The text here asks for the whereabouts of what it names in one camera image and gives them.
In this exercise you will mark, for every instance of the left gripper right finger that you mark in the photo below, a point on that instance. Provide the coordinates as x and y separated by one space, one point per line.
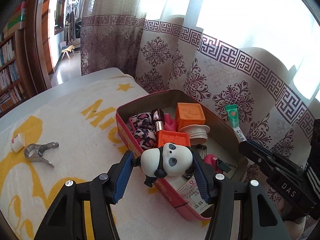
205 178

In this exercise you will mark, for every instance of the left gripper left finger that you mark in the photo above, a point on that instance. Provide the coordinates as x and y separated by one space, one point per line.
120 174

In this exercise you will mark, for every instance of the pink knotted foam tube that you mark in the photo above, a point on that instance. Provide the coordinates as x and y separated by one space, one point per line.
212 160

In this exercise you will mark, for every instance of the dark green binder clip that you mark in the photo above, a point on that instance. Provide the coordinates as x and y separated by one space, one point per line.
225 167

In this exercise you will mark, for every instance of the panda squishy toy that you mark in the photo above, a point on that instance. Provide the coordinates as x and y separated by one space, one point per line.
169 160

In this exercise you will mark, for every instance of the red-orange embossed cube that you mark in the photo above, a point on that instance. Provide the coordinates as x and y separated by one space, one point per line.
177 138

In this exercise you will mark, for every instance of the leopard print plush toy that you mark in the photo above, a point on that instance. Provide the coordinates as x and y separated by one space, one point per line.
143 130

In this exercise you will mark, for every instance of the light orange embossed cube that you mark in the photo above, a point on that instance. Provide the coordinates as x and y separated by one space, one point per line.
189 114

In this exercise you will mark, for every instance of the brown cosmetic bottle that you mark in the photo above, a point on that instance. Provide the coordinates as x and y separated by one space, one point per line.
157 117

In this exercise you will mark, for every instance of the white green medicine box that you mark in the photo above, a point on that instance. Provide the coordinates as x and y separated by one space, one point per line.
190 192

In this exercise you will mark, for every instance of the white green ointment tube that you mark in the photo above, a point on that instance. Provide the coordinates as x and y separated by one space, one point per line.
233 119

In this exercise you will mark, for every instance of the white yellow towel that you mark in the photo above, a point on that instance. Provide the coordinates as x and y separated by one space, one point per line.
84 124

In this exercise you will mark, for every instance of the red biscuit tin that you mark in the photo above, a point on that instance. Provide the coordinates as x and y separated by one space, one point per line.
222 142

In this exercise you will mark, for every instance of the silver metal spring clamp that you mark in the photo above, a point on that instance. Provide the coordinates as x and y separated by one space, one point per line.
35 152

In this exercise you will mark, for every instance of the white red small box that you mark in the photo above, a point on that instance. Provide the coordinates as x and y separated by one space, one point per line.
18 142

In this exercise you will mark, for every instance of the wooden bookshelf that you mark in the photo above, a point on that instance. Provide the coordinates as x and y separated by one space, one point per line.
16 82

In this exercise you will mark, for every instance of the patterned purple curtain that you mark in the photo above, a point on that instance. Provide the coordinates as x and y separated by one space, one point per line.
261 55

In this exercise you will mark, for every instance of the stacked gift boxes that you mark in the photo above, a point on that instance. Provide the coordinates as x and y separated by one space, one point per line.
17 20

